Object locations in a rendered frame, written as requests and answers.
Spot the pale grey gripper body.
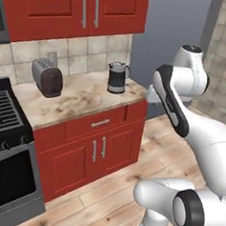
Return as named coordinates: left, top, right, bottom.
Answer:
left=144, top=83, right=163, bottom=105

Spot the silver and brown toaster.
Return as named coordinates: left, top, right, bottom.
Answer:
left=29, top=56, right=66, bottom=100

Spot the small red cupboard panel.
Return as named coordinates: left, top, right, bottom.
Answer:
left=125, top=98, right=149, bottom=124

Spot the black and silver kettle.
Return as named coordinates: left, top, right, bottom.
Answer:
left=106, top=60, right=133, bottom=96

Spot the red base cupboard door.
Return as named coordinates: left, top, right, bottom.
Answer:
left=31, top=132, right=100, bottom=207
left=94, top=116, right=147, bottom=182

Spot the red drawer front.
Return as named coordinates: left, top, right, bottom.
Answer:
left=62, top=102, right=129, bottom=146

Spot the black and grey stove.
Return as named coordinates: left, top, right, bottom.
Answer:
left=0, top=75, right=56, bottom=226

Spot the grey microwave oven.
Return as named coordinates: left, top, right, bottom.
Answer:
left=0, top=0, right=13, bottom=46

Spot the silver drawer handle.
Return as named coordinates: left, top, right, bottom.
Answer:
left=90, top=117, right=112, bottom=129

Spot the silver base cupboard door handle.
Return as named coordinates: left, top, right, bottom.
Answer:
left=99, top=135, right=108, bottom=159
left=91, top=138, right=99, bottom=163

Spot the narrow red wall cupboard door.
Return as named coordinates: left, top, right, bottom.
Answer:
left=84, top=0, right=151, bottom=42

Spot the silver wall cupboard door handle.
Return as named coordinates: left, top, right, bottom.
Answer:
left=92, top=0, right=101, bottom=29
left=79, top=0, right=90, bottom=29

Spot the wide red wall cupboard door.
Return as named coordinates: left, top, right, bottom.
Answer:
left=0, top=0, right=92, bottom=48

